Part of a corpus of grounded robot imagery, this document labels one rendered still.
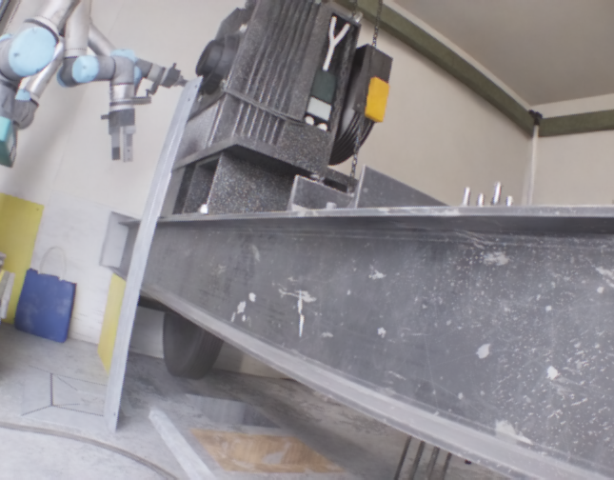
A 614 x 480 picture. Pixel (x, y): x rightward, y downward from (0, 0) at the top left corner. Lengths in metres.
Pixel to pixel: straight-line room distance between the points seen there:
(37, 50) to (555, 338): 1.18
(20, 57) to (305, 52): 1.02
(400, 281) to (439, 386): 0.17
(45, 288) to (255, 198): 1.29
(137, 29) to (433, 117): 2.30
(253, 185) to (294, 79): 0.47
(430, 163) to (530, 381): 3.30
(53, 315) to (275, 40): 1.59
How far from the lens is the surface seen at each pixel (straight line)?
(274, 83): 1.67
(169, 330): 2.45
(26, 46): 1.22
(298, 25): 1.81
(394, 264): 0.69
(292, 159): 1.37
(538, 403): 0.51
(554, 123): 4.73
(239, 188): 1.44
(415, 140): 3.65
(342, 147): 1.82
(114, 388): 1.42
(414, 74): 3.80
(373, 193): 0.73
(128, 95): 1.40
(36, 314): 2.41
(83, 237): 2.55
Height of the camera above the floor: 0.53
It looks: 5 degrees up
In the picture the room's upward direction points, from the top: 14 degrees clockwise
